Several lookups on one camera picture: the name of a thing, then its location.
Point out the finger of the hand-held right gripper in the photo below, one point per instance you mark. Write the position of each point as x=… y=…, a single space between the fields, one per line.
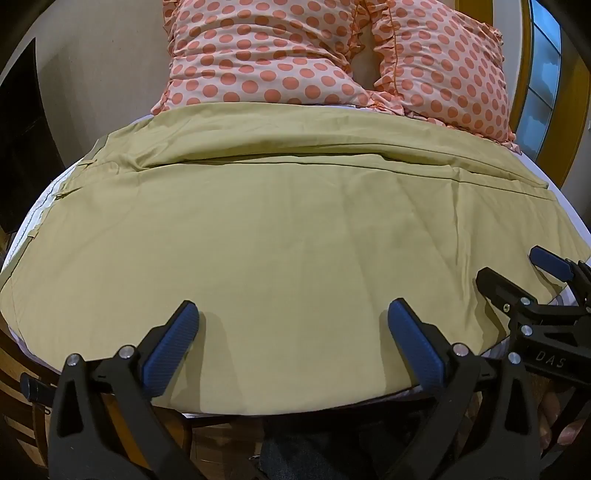
x=551 y=262
x=501 y=287

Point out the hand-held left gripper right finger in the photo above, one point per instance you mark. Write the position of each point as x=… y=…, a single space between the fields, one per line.
x=415 y=347

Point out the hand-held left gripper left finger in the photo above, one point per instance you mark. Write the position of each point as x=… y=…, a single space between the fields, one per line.
x=170 y=353

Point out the olive green bed sheet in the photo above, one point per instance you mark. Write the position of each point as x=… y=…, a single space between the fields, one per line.
x=286 y=240

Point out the person's right hand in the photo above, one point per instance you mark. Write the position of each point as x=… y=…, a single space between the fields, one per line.
x=561 y=415

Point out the person's dark trouser leg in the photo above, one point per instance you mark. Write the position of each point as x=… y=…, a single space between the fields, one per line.
x=332 y=452

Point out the yellow framed window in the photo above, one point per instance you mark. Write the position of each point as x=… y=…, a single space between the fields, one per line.
x=542 y=83

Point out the white bed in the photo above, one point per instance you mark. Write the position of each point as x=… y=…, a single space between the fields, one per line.
x=41 y=203

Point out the small polka dot pillow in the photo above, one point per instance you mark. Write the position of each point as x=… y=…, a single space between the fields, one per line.
x=448 y=69

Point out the dark cabinet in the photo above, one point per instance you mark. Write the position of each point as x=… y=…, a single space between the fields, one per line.
x=23 y=138

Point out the large polka dot pillow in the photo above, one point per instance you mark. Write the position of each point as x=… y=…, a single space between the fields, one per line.
x=258 y=50

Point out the wooden bed frame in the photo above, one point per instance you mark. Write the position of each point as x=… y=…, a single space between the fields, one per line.
x=18 y=424

